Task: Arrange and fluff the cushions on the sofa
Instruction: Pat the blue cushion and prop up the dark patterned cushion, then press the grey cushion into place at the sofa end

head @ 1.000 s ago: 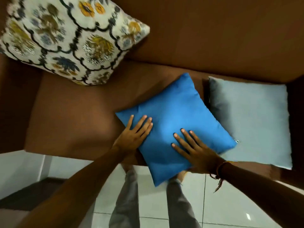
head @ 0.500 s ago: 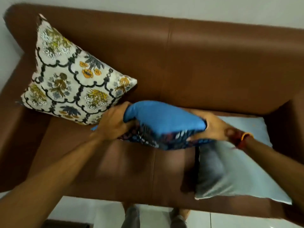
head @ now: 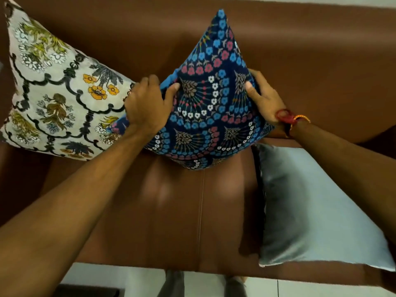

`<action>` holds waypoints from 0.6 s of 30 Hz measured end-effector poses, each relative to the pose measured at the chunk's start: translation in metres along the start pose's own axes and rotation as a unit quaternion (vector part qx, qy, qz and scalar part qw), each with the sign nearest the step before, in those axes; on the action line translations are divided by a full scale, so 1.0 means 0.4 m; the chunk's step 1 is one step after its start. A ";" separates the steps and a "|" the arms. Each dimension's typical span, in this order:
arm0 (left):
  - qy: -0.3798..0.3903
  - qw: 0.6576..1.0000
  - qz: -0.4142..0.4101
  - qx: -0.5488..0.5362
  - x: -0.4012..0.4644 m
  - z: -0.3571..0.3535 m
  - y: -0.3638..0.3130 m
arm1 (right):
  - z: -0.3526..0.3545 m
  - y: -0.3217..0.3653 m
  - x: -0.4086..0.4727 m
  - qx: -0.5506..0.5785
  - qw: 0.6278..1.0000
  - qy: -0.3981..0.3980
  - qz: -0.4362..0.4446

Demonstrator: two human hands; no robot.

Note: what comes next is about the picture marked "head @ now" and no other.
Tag person's right hand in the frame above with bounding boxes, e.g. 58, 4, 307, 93
245, 69, 290, 126

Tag person's left hand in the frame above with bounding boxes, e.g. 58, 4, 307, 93
124, 74, 181, 136

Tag blue floral patterned cushion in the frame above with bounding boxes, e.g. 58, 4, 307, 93
107, 9, 275, 170

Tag person's left forearm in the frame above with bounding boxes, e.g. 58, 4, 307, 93
0, 124, 161, 297

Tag person's right forearm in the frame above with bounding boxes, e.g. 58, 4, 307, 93
286, 119, 396, 245

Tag brown leather sofa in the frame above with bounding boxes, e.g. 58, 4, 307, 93
0, 0, 396, 289

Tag red thread wristband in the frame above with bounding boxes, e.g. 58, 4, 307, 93
275, 109, 311, 137

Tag cream floral patterned cushion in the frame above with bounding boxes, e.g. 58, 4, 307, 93
0, 0, 136, 161

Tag grey satin cushion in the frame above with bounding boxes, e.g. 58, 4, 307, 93
251, 143, 396, 272

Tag person's legs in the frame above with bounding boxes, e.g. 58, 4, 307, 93
158, 270, 248, 297

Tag dark low furniture edge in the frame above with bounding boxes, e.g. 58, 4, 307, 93
53, 284, 125, 297

